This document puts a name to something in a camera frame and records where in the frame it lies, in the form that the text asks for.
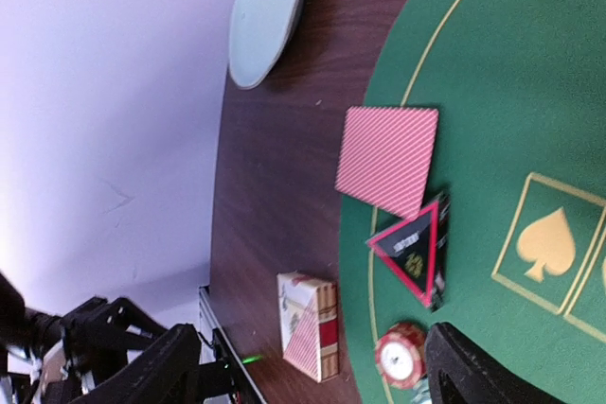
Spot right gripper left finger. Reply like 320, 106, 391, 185
80, 324, 201, 403

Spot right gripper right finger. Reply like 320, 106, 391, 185
424, 323, 559, 404

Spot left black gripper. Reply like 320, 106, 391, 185
27, 297, 166, 395

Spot red chips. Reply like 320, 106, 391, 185
375, 322, 426, 390

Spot triangular black red dealer button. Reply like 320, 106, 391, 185
366, 191, 451, 312

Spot red card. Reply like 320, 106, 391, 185
335, 106, 438, 219

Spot green chips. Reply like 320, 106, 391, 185
411, 377, 432, 404

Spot playing card box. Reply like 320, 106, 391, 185
276, 272, 340, 383

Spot round green poker mat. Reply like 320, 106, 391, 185
339, 0, 605, 403

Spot light blue flower plate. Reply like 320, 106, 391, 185
228, 0, 303, 90

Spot aluminium front rail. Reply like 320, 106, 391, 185
198, 287, 266, 403

